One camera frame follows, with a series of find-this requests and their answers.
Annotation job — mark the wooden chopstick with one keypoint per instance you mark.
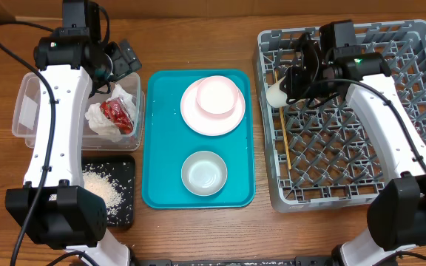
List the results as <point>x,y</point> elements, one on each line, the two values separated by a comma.
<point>282,123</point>

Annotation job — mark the teal plastic serving tray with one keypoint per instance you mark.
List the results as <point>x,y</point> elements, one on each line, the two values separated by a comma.
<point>168,141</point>

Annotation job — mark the clear plastic waste bin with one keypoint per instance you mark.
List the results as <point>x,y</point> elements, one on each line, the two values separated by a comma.
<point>25,117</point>

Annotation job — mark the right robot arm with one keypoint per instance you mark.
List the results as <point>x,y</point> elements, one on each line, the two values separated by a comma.
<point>396,219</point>

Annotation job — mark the brown cardboard backdrop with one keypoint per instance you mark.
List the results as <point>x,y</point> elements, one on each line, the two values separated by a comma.
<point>130,9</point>

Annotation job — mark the black plastic tray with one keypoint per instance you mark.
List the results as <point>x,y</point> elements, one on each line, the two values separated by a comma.
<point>124,173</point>

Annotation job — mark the red snack wrapper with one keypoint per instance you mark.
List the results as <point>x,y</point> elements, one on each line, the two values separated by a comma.
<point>115,111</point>

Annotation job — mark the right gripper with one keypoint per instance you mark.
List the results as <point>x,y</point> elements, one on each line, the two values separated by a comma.
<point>291,87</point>

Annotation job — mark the small pink bowl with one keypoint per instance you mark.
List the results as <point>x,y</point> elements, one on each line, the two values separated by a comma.
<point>217,95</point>

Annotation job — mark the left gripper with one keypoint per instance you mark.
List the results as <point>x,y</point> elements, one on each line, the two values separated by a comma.
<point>123,65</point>

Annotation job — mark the rice and food scraps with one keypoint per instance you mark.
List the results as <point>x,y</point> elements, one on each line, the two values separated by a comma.
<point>104,188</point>

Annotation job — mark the grey plastic dish rack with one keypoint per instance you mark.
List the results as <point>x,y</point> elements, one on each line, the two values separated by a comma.
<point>333,162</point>

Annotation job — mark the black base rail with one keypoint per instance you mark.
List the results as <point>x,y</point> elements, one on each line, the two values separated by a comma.
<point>296,261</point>

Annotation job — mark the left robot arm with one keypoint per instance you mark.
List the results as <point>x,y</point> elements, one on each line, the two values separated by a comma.
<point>53,207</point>

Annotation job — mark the grey round bowl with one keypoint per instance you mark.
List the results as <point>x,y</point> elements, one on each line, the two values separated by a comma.
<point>204,173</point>

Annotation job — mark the large pink plate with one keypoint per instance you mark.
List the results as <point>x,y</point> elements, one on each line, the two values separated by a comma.
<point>205,123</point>

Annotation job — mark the white napkin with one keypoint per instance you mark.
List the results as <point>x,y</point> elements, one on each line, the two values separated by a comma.
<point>105,128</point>

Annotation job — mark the cream paper cup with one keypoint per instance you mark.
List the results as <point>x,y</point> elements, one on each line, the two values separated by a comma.
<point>275,97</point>

